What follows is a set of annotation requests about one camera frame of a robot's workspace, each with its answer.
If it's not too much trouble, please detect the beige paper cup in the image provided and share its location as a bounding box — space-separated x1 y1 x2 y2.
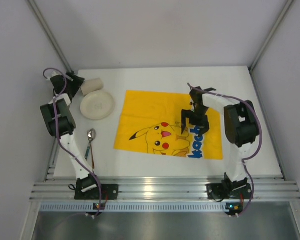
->
80 78 104 96

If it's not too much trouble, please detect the white paper plate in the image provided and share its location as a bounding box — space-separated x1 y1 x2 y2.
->
80 90 115 121

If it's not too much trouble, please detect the yellow pikachu cloth placemat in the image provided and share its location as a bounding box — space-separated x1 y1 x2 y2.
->
114 90 223 160

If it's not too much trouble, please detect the spoon with green handle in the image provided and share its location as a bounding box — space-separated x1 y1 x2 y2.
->
84 128 97 160

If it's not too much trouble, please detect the copper coloured fork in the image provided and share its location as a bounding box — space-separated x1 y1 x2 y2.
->
90 143 95 170

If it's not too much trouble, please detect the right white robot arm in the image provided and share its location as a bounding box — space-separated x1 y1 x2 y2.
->
181 86 263 202

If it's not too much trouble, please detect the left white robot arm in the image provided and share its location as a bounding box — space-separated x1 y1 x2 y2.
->
40 67 102 194

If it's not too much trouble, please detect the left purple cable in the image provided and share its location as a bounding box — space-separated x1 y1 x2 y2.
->
43 67 103 218

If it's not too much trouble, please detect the purple cable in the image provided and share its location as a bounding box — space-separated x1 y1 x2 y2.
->
43 67 103 218
187 82 263 218

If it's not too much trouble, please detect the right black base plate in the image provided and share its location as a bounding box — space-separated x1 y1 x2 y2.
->
206 183 252 202

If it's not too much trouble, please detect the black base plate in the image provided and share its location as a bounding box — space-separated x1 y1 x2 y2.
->
74 184 119 200
206 183 252 202

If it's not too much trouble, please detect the left aluminium frame post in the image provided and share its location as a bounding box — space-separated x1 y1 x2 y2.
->
25 0 73 72

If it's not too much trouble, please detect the aluminium frame post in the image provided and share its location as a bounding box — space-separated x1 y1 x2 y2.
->
25 0 73 72
248 0 296 74

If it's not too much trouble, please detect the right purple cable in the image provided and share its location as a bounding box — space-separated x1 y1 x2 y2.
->
187 82 263 218

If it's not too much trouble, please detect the aluminium mounting rail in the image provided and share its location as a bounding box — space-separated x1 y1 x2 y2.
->
30 177 300 202

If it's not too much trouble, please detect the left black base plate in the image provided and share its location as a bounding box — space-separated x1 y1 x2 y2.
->
74 184 119 200

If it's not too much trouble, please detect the slotted grey cable duct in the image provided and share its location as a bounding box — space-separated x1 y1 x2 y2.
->
39 201 243 213

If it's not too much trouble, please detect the right aluminium frame post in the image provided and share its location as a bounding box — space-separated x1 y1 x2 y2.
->
248 0 296 74

